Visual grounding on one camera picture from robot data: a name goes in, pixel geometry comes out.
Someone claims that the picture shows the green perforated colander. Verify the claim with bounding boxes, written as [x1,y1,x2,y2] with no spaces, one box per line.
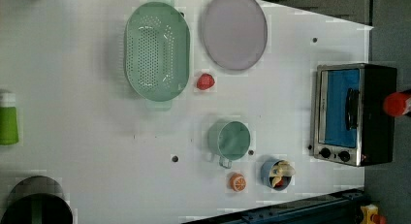
[124,0,190,112]

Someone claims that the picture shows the blue metal frame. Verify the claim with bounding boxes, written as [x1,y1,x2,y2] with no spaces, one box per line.
[184,189,370,224]

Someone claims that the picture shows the yellow red emergency button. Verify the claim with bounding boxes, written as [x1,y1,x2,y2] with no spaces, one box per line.
[361,205,387,224]

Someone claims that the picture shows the round lilac plate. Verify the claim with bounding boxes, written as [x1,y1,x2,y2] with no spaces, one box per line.
[202,0,268,70]

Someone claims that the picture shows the blue cup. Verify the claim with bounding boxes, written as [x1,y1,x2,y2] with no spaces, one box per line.
[260,158,293,191]

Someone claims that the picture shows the red toy strawberry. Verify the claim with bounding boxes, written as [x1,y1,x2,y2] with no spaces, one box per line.
[196,74,215,90]

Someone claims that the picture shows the red ketchup bottle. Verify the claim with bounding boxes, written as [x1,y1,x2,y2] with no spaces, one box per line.
[383,92,411,117]

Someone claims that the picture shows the black steel toaster oven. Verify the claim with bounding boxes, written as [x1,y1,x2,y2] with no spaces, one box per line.
[312,63,397,167]

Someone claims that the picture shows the green white bottle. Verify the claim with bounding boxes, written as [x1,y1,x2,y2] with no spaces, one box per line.
[0,92,19,145]

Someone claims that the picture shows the orange toy slice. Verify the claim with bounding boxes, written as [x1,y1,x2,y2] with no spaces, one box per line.
[229,173,246,192]

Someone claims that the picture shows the green metal mug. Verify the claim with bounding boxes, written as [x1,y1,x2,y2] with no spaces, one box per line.
[207,119,251,169]

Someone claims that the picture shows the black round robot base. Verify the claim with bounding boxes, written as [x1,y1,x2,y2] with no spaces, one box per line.
[1,176,75,224]

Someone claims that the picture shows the garlic toy pieces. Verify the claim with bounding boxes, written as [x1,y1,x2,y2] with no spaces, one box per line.
[269,161,296,187]

